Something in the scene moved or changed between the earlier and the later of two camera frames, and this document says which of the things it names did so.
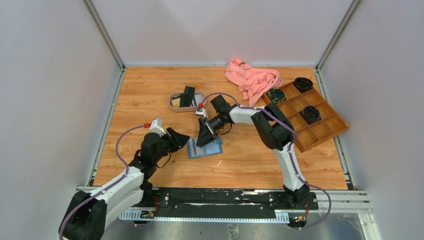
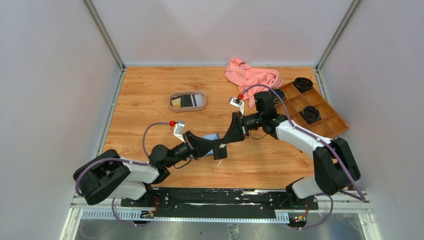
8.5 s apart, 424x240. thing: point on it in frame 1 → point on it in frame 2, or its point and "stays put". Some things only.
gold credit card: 176,103 stays put
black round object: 303,84 stays put
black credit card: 186,98 → 220,152
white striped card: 196,99 stays put
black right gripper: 207,133 → 235,133
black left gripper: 175,139 → 202,146
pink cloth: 252,81 stays put
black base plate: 226,202 stays put
